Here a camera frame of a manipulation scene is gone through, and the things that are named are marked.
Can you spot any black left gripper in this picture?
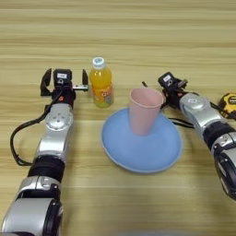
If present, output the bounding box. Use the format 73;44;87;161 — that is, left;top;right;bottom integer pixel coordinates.
40;67;90;109

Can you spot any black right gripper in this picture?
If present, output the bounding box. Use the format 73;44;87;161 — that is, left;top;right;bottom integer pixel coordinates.
161;78;189;111

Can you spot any orange juice bottle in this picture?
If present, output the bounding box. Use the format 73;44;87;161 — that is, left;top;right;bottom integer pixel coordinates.
88;56;114;109

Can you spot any pink plastic cup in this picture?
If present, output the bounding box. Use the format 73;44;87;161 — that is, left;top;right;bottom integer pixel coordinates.
128;88;166;136

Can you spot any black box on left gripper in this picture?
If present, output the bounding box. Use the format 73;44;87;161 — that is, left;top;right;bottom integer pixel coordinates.
53;68;74;89

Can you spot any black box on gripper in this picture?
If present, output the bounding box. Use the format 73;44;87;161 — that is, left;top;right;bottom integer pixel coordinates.
158;71;177;90
53;68;74;89

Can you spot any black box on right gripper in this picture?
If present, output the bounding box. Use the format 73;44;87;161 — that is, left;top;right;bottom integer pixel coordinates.
158;71;177;90

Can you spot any yellow black tape measure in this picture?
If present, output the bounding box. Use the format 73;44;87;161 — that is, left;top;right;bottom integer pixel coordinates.
218;92;236;119

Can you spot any blue round plate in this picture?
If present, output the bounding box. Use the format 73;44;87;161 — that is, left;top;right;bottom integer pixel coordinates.
100;107;183;174

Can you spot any grey robot torso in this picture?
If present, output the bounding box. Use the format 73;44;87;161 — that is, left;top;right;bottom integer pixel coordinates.
116;231;185;236

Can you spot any thin black strap cord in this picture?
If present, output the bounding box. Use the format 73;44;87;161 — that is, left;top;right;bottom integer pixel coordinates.
168;116;195;129

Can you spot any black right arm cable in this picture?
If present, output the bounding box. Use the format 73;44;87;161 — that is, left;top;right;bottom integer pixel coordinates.
209;100;236;122

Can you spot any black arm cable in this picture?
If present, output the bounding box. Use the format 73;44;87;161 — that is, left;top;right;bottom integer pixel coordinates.
209;100;236;122
9;88;64;167

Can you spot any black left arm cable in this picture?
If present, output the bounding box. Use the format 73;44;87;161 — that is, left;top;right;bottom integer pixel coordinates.
9;88;64;167

